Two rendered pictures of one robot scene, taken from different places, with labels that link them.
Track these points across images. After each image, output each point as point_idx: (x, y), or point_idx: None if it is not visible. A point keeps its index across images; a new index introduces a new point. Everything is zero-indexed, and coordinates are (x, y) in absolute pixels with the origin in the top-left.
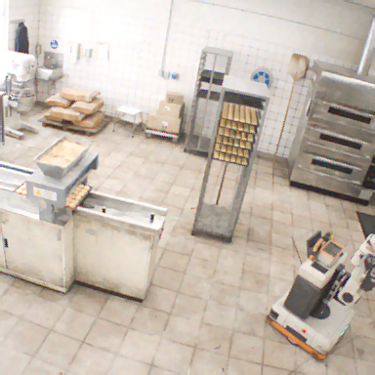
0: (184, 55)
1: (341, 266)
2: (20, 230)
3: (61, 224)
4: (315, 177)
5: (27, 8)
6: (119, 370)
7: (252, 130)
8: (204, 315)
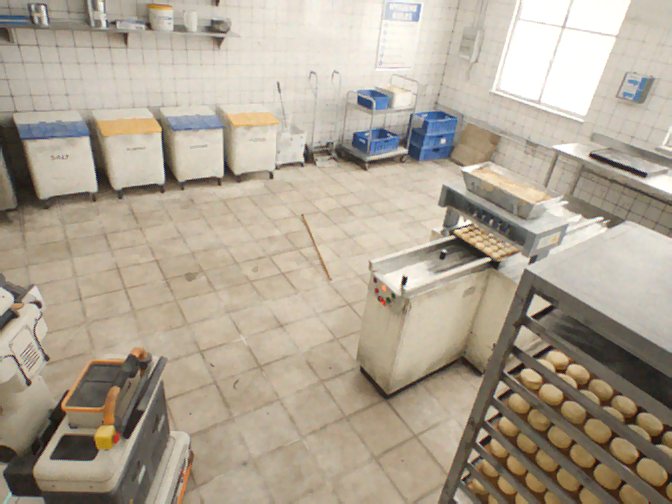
0: None
1: (62, 410)
2: None
3: (437, 228)
4: None
5: None
6: (299, 306)
7: (525, 404)
8: (284, 410)
